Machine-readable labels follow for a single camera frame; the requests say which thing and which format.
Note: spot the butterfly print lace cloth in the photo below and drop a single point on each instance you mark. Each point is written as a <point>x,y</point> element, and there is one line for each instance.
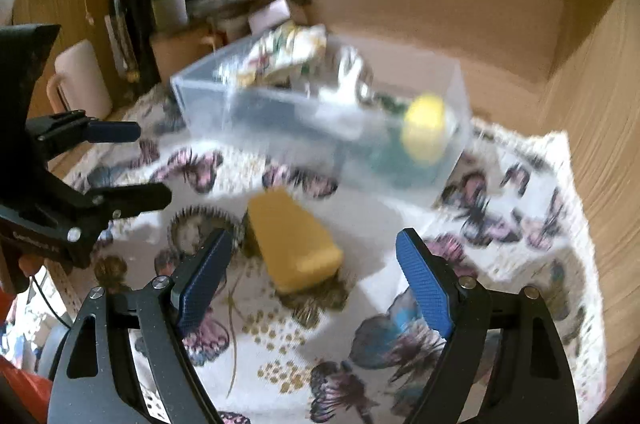
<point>355,350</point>

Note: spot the dark wine bottle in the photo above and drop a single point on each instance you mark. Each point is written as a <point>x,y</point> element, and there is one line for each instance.
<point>133,28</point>

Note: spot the white drawstring cloth bag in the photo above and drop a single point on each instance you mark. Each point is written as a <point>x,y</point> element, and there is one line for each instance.
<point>345,78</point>

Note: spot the yellow rectangular sponge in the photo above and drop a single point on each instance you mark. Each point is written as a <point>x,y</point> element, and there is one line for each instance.
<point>298,251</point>

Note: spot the left hand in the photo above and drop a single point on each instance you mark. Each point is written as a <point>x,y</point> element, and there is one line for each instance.
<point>23,270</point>

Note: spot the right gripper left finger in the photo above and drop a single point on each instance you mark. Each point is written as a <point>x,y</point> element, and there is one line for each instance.
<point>196,280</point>

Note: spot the small white box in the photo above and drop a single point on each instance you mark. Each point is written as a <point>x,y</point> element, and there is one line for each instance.
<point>271,15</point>

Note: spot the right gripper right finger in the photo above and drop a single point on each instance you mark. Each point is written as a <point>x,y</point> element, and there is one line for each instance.
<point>433,283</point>

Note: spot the yellow ball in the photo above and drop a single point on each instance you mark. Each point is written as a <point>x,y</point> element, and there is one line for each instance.
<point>424,132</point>

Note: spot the beige mug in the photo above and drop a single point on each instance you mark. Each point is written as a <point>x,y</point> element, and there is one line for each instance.
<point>78,84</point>

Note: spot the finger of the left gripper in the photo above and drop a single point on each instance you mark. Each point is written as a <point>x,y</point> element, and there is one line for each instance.
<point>95,131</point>
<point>129,201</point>

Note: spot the clear plastic storage box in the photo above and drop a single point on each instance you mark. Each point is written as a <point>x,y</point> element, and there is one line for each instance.
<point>359,146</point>

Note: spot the floral print cloth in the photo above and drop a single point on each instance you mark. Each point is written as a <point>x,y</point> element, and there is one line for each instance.
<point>274,57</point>

